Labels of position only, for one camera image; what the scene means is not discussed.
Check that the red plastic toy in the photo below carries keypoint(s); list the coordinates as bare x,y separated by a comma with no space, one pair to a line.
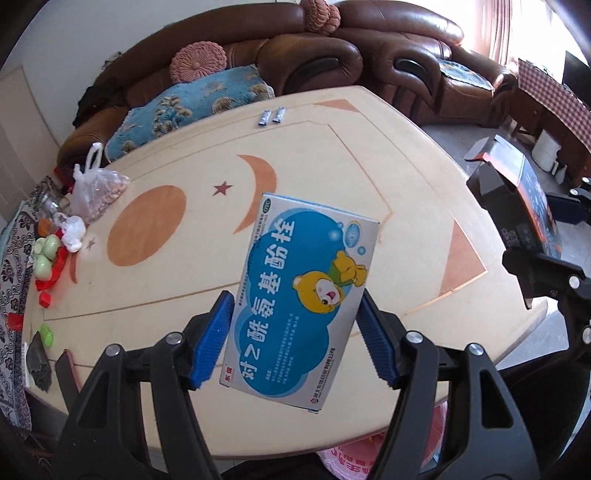
55,272

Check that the dark grey crumpled item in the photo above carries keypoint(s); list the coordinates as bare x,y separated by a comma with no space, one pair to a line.
39,364

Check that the black cardboard box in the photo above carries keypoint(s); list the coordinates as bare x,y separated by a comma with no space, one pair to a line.
512,194

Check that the clear bag of peanuts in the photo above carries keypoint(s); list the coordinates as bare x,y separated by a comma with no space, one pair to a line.
99,191

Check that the small foil packet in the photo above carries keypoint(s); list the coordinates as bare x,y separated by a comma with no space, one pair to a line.
264,118
279,115

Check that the glass jar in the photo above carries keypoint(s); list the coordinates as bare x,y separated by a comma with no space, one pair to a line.
48,205

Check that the black cloth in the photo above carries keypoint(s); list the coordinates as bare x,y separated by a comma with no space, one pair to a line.
97,99

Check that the checkered cloth side table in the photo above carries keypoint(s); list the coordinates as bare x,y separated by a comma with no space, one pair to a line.
549,90

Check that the pink round knitted cushion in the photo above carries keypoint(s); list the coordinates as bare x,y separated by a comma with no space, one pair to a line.
327,22
314,5
198,62

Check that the person's dark clothing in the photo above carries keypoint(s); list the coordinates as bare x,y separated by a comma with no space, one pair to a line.
545,406

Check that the blue cartoon medicine box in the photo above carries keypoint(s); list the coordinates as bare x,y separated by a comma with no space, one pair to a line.
286,300

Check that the blue patterned seat cover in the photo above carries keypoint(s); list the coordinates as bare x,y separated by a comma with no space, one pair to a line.
459,71

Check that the floral patterned cloth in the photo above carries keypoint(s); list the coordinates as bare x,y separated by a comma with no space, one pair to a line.
14,286

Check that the brown leather sofa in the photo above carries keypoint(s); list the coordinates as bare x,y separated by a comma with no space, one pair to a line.
323,60

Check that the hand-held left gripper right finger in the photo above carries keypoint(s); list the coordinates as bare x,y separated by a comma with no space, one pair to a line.
376,344

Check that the white crumpled plastic wrap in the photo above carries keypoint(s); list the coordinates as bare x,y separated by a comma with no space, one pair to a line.
74,233

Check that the blue floral cushion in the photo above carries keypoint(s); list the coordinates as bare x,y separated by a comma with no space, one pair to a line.
184,110

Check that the black television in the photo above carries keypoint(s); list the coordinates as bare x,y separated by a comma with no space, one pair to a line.
577,69

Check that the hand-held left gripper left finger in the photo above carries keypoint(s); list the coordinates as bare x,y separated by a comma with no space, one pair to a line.
212,344

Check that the white appliance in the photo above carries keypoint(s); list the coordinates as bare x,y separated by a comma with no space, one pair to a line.
545,150

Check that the small green plastic item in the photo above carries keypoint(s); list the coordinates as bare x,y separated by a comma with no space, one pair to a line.
47,335

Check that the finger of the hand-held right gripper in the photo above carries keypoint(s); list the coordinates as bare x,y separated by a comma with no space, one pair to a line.
535,270
572,201

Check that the green round toy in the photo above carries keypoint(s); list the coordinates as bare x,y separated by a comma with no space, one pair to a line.
46,244
43,267

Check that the beige cabinet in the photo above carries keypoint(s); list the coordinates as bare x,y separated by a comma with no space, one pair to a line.
21,120

